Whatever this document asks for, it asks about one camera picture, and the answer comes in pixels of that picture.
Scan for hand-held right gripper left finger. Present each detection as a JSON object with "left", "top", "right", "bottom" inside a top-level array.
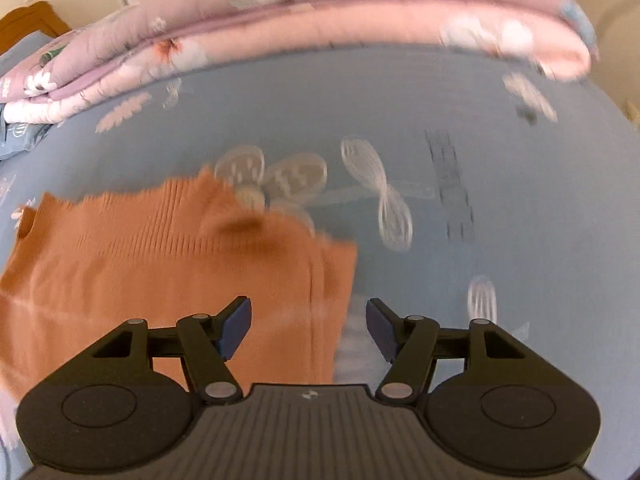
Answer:
[{"left": 92, "top": 296, "right": 252, "bottom": 403}]

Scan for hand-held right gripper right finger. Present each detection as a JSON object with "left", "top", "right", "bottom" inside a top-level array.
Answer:
[{"left": 366, "top": 297, "right": 526, "bottom": 403}]

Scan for orange striped sweater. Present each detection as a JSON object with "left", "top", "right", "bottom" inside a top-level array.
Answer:
[{"left": 0, "top": 165, "right": 358, "bottom": 401}]

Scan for bed with blue floral sheet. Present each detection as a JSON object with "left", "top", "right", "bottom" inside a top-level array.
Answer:
[{"left": 0, "top": 45, "right": 640, "bottom": 480}]

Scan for blue pillow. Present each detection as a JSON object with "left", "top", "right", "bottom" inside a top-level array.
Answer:
[
  {"left": 0, "top": 30, "right": 57, "bottom": 81},
  {"left": 0, "top": 119, "right": 54, "bottom": 161}
]

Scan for pink floral quilt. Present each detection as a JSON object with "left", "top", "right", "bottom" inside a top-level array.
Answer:
[{"left": 0, "top": 0, "right": 598, "bottom": 126}]

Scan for wooden headboard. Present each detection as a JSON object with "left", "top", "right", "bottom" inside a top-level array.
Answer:
[{"left": 0, "top": 1, "right": 71, "bottom": 56}]

